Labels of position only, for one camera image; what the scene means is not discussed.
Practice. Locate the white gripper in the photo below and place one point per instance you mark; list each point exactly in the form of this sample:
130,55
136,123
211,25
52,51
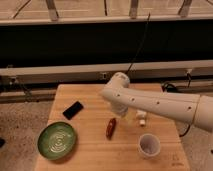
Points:
121,110

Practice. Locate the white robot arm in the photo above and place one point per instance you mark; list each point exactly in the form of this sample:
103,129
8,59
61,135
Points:
193,109

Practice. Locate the white tube bottle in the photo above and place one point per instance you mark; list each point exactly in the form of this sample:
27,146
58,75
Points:
141,116

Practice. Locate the white cup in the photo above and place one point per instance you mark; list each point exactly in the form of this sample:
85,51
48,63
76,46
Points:
149,145

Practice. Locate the black rectangular block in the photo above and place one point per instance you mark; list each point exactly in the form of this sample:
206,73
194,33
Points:
70,112

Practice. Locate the green bowl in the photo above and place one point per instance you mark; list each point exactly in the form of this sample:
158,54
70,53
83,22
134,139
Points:
57,140

